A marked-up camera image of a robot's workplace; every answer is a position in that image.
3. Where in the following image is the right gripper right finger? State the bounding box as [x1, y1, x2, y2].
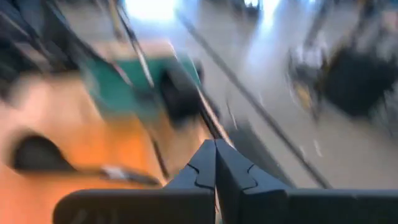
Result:
[216, 139, 398, 224]

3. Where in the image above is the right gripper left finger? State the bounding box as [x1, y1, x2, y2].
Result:
[53, 139, 216, 224]

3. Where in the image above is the orange translucent plastic bin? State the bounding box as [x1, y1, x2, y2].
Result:
[0, 73, 215, 224]

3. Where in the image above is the small black ladle steel-banded handle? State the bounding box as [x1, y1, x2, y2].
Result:
[11, 133, 164, 188]

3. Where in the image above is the green plastic bin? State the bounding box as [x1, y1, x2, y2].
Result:
[82, 55, 205, 125]

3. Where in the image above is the black aluminium frame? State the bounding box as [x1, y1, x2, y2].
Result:
[0, 0, 81, 75]

